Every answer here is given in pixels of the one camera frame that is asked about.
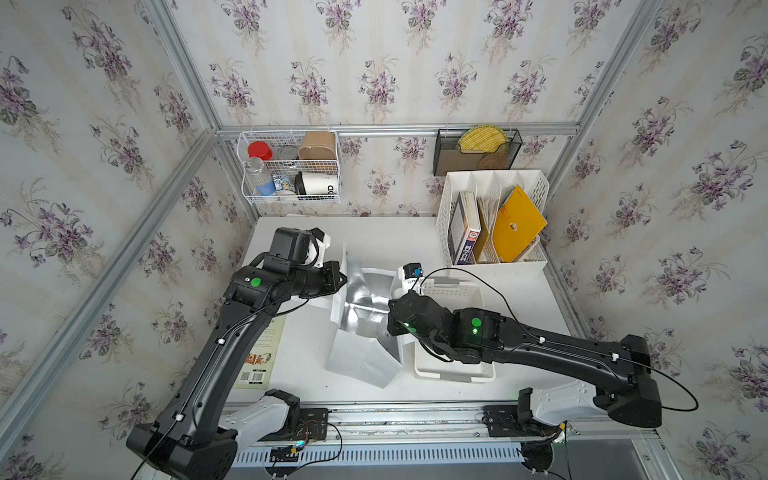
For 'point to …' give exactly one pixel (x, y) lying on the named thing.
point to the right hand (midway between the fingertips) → (389, 305)
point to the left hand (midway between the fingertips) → (352, 282)
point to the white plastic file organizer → (532, 262)
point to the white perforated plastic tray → (457, 294)
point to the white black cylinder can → (320, 183)
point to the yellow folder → (518, 222)
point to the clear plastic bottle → (258, 181)
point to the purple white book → (465, 229)
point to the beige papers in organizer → (488, 208)
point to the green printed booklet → (259, 369)
